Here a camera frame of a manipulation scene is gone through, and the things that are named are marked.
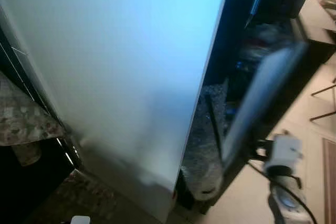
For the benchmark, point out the brown floor rug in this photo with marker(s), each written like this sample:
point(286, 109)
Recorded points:
point(331, 182)

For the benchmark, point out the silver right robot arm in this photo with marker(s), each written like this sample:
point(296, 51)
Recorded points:
point(286, 200)

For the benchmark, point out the white partition panel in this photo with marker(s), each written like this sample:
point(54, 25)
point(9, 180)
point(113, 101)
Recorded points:
point(115, 51)

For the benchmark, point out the brown metal chair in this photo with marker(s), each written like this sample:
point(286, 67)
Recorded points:
point(323, 115)

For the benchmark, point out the granite countertop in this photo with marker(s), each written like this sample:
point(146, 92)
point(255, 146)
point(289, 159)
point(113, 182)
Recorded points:
point(23, 116)

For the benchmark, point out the glossy black fridge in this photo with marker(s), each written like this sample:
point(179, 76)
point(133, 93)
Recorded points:
point(236, 3)

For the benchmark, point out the bubble wrap roll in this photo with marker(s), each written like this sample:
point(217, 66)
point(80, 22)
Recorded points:
point(202, 150)

